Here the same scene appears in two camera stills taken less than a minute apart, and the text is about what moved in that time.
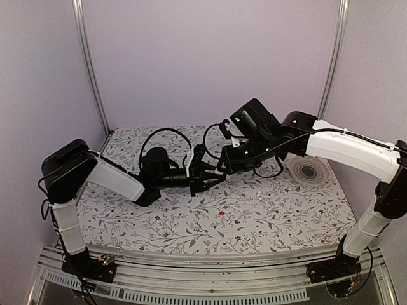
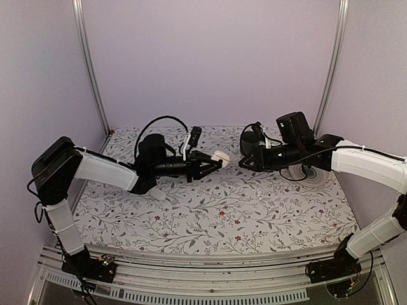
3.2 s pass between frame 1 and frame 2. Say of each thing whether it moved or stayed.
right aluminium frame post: stayed
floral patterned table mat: stayed
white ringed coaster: stayed
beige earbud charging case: moved
